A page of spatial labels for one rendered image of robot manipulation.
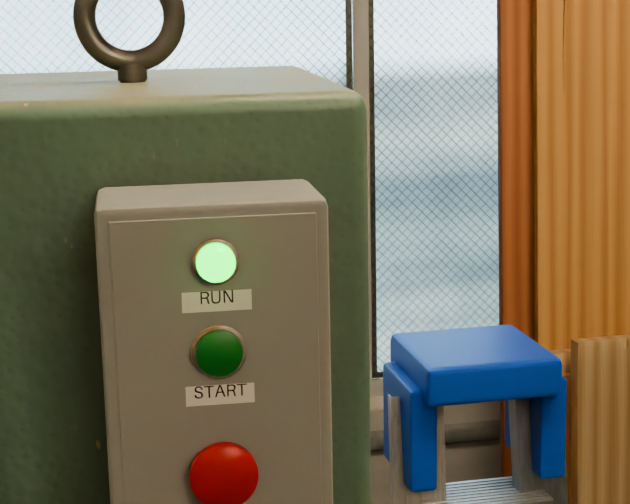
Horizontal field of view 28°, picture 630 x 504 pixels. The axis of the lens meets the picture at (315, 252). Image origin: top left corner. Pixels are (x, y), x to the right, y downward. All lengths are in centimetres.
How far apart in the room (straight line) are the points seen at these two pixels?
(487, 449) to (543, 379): 84
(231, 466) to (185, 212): 11
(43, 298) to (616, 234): 153
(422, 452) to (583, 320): 69
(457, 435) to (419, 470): 78
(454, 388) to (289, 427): 83
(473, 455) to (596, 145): 59
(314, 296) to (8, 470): 18
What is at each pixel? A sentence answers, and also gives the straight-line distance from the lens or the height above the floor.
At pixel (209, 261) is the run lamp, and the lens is 53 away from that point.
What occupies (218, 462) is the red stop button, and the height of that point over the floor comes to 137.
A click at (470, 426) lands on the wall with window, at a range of 221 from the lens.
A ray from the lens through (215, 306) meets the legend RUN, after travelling 54.
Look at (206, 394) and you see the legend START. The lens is 55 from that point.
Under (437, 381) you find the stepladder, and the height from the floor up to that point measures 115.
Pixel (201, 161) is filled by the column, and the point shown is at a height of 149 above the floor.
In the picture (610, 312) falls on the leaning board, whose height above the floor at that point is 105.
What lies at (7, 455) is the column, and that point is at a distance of 63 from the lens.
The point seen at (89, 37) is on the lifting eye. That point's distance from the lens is 69.
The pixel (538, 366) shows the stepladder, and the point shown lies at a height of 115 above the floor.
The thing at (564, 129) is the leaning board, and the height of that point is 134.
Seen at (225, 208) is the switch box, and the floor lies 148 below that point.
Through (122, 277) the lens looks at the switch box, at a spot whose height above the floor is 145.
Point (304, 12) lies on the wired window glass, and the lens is 209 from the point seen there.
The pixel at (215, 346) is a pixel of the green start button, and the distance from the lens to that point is 54.
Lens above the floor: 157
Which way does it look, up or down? 12 degrees down
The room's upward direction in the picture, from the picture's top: 1 degrees counter-clockwise
